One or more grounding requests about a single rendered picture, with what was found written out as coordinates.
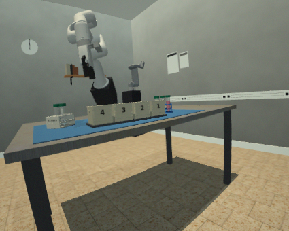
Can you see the beige block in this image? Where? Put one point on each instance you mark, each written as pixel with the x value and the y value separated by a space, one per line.
pixel 99 114
pixel 141 109
pixel 157 107
pixel 122 112

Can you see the blue bench mat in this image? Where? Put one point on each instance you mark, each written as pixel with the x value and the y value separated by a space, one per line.
pixel 42 135

